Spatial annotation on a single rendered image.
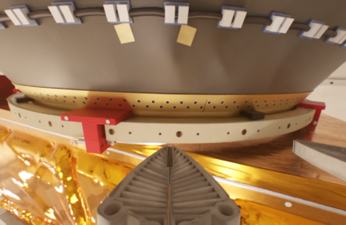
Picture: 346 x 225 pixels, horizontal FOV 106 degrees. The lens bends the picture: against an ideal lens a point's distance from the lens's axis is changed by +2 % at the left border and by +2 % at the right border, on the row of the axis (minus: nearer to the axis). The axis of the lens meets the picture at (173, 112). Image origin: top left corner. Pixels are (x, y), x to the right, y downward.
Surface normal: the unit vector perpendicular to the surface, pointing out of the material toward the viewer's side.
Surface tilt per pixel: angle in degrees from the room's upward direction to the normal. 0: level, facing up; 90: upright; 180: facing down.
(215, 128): 90
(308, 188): 90
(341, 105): 90
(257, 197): 90
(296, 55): 62
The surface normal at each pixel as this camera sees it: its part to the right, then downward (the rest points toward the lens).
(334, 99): -0.37, 0.24
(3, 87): 0.94, 0.12
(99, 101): -0.16, 0.69
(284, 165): 0.03, -0.96
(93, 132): -0.15, 0.26
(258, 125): 0.27, 0.27
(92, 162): -0.30, -0.30
